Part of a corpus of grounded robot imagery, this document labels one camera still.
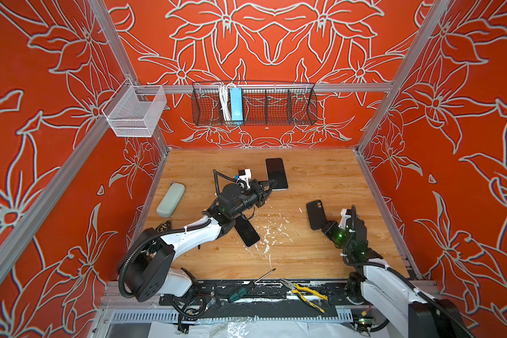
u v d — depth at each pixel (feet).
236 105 2.95
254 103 3.19
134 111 3.09
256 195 2.23
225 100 2.94
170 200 3.12
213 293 2.40
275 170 2.50
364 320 2.25
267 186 2.37
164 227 2.87
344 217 2.58
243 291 2.38
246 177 2.39
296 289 2.42
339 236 2.43
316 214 3.03
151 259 1.50
